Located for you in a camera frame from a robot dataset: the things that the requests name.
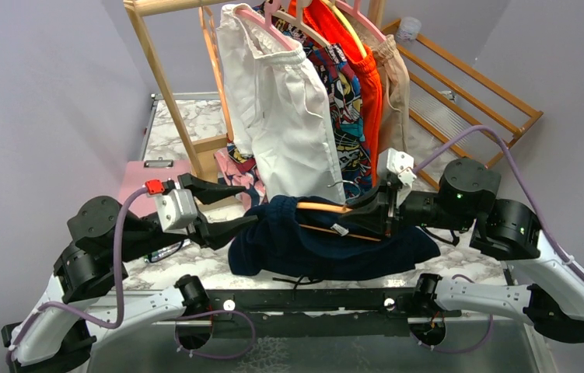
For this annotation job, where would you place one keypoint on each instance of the pink hanger right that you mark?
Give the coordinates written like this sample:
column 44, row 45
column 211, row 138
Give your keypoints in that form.
column 354, row 12

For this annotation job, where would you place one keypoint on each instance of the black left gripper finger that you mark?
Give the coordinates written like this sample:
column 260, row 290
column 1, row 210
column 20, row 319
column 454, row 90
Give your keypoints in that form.
column 215, row 235
column 208, row 192

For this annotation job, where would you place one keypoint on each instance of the beige shorts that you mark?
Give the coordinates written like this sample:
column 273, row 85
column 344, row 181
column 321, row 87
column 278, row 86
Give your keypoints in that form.
column 395, row 81

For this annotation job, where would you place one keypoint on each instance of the orange twisted hanger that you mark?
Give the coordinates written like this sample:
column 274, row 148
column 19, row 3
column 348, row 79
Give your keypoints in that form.
column 208, row 29

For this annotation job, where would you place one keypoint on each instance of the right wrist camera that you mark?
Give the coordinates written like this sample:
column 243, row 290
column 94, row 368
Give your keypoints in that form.
column 395, row 174

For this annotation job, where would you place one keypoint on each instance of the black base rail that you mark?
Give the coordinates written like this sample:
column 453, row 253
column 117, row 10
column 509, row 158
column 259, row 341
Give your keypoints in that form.
column 309, row 313

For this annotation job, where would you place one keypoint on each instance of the pink hanger left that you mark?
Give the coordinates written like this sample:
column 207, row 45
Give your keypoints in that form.
column 265, row 22

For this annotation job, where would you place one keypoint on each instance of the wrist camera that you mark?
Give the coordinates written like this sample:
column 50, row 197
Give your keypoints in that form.
column 175, row 207
column 395, row 174

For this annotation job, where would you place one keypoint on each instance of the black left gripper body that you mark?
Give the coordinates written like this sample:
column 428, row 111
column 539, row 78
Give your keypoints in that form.
column 201, row 229

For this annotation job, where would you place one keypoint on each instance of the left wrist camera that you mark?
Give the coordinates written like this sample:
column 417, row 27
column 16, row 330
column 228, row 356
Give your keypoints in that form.
column 175, row 207

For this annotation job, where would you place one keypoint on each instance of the orange red shorts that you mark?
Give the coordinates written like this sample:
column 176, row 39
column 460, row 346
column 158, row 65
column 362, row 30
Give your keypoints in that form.
column 358, row 67

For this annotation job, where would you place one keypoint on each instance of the pink clipboard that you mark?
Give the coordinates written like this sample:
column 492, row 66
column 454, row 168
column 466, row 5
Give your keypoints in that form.
column 138, row 172

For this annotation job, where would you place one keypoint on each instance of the navy blue shorts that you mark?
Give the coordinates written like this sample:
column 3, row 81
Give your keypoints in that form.
column 301, row 243

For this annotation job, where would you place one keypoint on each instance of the comic print shorts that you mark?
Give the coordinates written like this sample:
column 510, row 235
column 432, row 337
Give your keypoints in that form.
column 294, row 104

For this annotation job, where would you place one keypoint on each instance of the pink navy patterned shorts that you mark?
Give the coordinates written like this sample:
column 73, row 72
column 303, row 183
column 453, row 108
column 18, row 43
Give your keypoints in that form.
column 241, row 171

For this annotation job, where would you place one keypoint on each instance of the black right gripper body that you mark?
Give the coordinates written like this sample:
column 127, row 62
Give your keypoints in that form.
column 403, row 214

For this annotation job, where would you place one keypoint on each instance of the clear paperclip jar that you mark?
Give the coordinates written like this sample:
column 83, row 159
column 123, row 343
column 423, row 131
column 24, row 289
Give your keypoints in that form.
column 408, row 29

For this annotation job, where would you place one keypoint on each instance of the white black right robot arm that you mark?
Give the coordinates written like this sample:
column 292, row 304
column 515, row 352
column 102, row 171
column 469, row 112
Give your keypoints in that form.
column 505, row 230

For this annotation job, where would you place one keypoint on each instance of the white shorts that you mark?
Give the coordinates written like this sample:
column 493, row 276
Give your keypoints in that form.
column 279, row 110

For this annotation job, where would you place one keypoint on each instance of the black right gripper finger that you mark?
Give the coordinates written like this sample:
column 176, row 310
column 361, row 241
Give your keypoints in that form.
column 373, row 218
column 372, row 200

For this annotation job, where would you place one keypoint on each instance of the yellow hanger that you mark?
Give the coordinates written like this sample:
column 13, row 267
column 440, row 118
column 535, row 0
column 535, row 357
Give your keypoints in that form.
column 347, row 26

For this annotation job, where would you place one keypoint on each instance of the wooden slatted shelf rack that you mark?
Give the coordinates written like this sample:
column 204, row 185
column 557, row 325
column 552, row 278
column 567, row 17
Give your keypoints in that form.
column 449, row 95

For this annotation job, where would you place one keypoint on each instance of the pink hanger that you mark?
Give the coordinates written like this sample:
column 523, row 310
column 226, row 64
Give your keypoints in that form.
column 354, row 12
column 265, row 22

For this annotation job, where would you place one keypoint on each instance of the wooden clothes rack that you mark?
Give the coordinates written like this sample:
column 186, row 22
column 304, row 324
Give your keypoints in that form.
column 200, row 153

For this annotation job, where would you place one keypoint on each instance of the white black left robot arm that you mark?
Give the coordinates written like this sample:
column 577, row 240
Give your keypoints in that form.
column 83, row 306

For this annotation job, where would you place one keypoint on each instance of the beige wooden hanger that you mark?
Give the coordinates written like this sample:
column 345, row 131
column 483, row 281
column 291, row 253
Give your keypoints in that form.
column 298, row 22

